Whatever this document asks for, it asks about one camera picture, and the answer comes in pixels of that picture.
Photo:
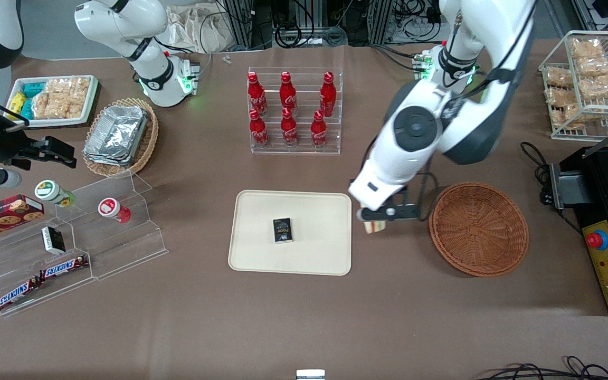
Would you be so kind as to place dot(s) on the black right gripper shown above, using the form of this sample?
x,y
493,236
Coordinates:
x,y
12,150

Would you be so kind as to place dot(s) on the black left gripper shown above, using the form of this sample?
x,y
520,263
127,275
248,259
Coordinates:
x,y
404,189

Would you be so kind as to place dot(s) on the triangular sandwich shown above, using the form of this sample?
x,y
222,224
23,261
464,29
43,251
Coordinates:
x,y
375,227

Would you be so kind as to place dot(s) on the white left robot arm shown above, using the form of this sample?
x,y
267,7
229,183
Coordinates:
x,y
415,126

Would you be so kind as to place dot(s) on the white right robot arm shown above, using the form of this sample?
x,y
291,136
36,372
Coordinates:
x,y
124,26

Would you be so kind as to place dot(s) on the white rectangular snack tray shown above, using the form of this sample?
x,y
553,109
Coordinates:
x,y
50,122

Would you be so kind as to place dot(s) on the round brown wicker basket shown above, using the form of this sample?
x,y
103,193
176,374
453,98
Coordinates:
x,y
478,229

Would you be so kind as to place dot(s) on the oval light wicker basket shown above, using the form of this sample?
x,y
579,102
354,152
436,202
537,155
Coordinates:
x,y
148,142

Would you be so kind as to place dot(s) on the beige plastic tray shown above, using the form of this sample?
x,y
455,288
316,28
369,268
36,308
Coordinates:
x,y
314,253

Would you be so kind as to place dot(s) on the green lid drink bottle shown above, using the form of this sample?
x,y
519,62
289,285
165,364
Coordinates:
x,y
50,192

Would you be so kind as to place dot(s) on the clear rice cracker pack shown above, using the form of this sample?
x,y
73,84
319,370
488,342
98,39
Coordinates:
x,y
69,86
50,106
78,105

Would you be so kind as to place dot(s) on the teal snack packet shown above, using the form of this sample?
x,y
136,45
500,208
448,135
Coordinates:
x,y
26,109
33,88

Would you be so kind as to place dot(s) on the stack of foil trays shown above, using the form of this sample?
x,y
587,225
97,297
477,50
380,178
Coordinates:
x,y
116,134

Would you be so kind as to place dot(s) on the yellow snack packet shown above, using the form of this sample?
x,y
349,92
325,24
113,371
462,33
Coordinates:
x,y
16,102

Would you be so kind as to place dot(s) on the red lid drink bottle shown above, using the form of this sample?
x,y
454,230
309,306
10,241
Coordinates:
x,y
111,208

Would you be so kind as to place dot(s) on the red cookie box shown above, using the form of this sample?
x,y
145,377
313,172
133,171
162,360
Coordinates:
x,y
3,216

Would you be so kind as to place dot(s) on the small black white box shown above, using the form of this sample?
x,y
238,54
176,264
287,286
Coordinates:
x,y
53,240

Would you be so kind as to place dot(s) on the snickers chocolate bar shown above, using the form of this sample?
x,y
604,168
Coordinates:
x,y
18,294
64,267

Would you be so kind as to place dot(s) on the red cola bottle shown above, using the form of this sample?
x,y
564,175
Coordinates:
x,y
256,97
289,131
287,95
328,96
319,133
258,132

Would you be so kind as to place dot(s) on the clear acrylic stepped stand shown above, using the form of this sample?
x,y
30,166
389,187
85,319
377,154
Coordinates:
x,y
124,253

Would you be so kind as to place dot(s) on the clear acrylic bottle rack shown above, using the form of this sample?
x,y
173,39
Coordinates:
x,y
304,150

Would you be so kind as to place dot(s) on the small black gum box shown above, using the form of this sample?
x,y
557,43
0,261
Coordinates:
x,y
283,230

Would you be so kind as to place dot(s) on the beige cloth bag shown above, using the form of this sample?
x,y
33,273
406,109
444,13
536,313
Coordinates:
x,y
198,29

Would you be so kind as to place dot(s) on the small white silver device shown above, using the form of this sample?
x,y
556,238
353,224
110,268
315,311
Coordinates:
x,y
310,374

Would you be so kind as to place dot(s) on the clear fried snack packet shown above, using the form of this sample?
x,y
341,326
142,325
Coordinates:
x,y
560,97
599,86
573,117
558,78
597,66
586,48

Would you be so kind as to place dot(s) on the black equipment unit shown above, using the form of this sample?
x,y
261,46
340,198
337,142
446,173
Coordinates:
x,y
597,179

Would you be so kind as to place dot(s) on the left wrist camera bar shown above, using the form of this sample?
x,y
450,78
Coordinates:
x,y
375,214

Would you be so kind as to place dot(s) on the aluminium frame rack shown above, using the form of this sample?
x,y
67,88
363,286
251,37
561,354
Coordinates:
x,y
378,21

